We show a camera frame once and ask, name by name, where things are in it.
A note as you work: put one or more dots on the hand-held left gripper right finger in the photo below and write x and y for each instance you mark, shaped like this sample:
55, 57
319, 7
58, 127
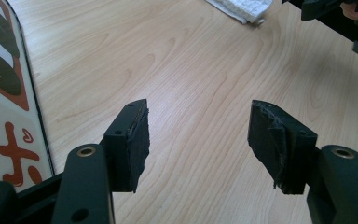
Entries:
279, 146

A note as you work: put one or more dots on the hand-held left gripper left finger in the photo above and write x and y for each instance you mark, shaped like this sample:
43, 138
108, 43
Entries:
127, 146

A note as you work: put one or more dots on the white waffle cloth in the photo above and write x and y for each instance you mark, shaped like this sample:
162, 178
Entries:
245, 7

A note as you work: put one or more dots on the square panda picture board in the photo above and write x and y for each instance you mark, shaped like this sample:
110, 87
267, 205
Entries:
3, 124

